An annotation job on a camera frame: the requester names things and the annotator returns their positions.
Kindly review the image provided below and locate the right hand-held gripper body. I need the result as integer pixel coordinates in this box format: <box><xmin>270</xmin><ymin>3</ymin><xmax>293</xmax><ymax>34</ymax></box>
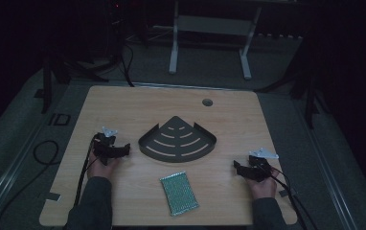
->
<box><xmin>239</xmin><ymin>147</ymin><xmax>280</xmax><ymax>183</ymax></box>

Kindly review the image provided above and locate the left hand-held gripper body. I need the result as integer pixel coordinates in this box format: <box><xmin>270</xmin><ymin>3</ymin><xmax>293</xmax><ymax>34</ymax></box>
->
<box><xmin>92</xmin><ymin>126</ymin><xmax>125</xmax><ymax>166</ymax></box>

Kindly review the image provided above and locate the person's right hand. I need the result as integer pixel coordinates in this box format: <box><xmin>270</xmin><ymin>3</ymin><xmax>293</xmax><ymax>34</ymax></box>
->
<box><xmin>246</xmin><ymin>167</ymin><xmax>282</xmax><ymax>201</ymax></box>

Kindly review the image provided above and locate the person's left hand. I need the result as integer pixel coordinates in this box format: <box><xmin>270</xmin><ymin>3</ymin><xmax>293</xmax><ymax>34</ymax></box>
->
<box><xmin>86</xmin><ymin>150</ymin><xmax>121</xmax><ymax>180</ymax></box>

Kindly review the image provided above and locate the dark metal corner shelf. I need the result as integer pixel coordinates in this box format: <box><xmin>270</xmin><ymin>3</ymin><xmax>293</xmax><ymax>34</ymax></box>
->
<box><xmin>138</xmin><ymin>115</ymin><xmax>217</xmax><ymax>164</ymax></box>

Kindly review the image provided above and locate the green perforated rectangular board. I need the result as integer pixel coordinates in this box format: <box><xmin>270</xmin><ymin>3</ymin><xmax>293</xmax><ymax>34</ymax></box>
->
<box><xmin>159</xmin><ymin>171</ymin><xmax>200</xmax><ymax>217</ymax></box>

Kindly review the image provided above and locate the black tripod stand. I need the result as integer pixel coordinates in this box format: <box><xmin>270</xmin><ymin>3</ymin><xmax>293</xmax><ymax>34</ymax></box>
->
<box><xmin>261</xmin><ymin>32</ymin><xmax>332</xmax><ymax>130</ymax></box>
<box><xmin>34</xmin><ymin>41</ymin><xmax>110</xmax><ymax>115</ymax></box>

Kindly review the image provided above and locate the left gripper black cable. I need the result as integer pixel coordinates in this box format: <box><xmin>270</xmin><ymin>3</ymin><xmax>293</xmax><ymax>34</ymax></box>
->
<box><xmin>73</xmin><ymin>133</ymin><xmax>100</xmax><ymax>207</ymax></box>

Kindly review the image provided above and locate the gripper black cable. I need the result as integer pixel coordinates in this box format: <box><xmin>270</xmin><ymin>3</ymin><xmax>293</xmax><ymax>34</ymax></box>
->
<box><xmin>256</xmin><ymin>162</ymin><xmax>319</xmax><ymax>230</ymax></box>
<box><xmin>73</xmin><ymin>133</ymin><xmax>100</xmax><ymax>207</ymax></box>

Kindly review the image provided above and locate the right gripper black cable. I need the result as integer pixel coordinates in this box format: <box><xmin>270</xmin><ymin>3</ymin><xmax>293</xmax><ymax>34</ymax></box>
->
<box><xmin>256</xmin><ymin>162</ymin><xmax>319</xmax><ymax>230</ymax></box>

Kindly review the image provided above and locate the black floor cable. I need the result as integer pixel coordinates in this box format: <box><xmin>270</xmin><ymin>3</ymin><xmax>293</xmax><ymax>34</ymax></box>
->
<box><xmin>0</xmin><ymin>139</ymin><xmax>60</xmax><ymax>230</ymax></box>

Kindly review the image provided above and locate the white metal desk frame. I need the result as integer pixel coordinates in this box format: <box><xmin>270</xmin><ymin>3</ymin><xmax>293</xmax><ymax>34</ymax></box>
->
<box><xmin>169</xmin><ymin>0</ymin><xmax>263</xmax><ymax>81</ymax></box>

